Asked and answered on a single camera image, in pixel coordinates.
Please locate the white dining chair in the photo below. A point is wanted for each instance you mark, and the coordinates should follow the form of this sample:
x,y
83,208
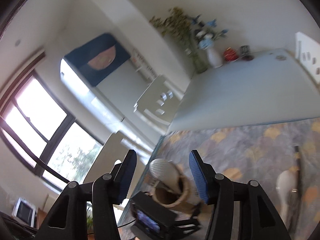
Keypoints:
x,y
303,45
160,100
110,152

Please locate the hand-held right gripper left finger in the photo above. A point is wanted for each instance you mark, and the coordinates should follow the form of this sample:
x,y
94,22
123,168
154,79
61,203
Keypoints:
x,y
126,177

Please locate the red lidded teacup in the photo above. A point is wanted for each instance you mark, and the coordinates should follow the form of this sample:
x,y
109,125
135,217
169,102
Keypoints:
x,y
230,54

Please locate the blue artificial flowers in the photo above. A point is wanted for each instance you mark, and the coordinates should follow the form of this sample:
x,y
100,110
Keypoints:
x,y
206,42

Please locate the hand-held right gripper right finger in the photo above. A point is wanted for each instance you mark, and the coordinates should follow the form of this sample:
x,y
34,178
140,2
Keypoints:
x,y
198,177

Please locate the bamboo utensil holder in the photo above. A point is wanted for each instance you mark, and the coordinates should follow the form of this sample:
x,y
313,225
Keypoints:
x,y
185,190

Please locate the black phone stand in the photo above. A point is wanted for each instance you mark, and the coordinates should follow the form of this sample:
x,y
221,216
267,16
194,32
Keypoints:
x,y
244,50

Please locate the green houseplant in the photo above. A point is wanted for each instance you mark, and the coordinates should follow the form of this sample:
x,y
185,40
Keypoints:
x,y
89,221

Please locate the white boxy appliance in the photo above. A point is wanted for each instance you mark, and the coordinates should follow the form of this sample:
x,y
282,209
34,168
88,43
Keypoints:
x,y
23,211

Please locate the fan-patterned grey tablecloth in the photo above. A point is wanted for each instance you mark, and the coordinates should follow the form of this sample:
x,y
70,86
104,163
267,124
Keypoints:
x,y
250,142

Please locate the dark-framed window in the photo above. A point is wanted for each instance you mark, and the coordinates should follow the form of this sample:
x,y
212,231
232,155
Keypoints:
x,y
35,110

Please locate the white refrigerator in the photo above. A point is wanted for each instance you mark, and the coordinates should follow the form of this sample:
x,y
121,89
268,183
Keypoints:
x,y
82,90

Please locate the long white rice paddle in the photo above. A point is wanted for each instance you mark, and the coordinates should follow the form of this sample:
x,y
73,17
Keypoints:
x,y
285,185

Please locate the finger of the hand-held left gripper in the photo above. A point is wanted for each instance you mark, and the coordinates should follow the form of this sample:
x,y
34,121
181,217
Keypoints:
x,y
185,223

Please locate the black chopstick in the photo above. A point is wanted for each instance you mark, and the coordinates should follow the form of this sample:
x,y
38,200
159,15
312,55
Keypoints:
x,y
297,160

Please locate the white wall hanging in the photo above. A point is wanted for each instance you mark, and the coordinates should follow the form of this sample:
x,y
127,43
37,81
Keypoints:
x,y
145,66

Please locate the blue refrigerator cover cloth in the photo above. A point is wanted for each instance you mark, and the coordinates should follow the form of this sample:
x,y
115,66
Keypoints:
x,y
100,55

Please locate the short white rice paddle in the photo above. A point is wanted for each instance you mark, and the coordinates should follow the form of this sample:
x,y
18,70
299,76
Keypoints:
x,y
162,171

